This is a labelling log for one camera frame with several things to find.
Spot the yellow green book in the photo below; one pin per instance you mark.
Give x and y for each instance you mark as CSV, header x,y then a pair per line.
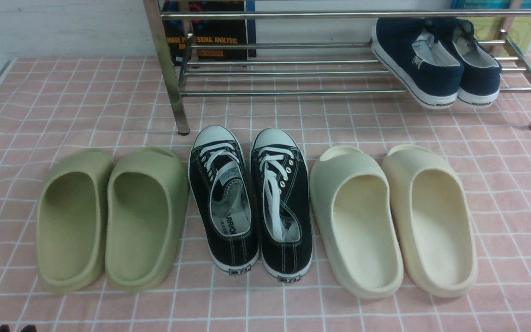
x,y
488,28

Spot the left olive green slide slipper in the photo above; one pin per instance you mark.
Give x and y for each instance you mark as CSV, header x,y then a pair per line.
x,y
71,219

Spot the left cream slide slipper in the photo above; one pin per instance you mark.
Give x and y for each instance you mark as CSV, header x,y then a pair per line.
x,y
350,199

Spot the navy slip-on shoe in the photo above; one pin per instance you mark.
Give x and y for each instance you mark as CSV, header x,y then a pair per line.
x,y
411,49
480,83

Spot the right navy slip-on shoe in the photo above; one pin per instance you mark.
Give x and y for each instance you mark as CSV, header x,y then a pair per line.
x,y
480,83

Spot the black image processing book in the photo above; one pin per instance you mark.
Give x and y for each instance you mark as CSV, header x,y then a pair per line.
x,y
233,32

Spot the right olive green slide slipper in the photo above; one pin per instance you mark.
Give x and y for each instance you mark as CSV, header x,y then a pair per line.
x,y
148,196

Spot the right cream slide slipper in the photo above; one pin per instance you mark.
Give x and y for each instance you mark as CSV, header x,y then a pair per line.
x,y
432,221

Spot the silver metal shoe rack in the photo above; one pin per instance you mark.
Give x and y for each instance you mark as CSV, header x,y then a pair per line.
x,y
503,47

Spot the cream slide slipper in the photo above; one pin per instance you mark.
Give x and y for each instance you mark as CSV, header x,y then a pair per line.
x,y
350,199
432,221

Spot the left navy slip-on shoe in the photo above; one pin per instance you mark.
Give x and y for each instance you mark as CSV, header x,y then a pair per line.
x,y
411,49

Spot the black canvas sneaker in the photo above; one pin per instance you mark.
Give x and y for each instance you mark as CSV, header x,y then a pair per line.
x,y
217,177
279,176

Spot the pink checked tablecloth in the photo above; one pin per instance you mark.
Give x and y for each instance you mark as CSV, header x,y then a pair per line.
x,y
51,107

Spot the olive green slide slipper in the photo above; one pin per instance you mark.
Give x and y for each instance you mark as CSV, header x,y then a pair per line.
x,y
71,219
148,196

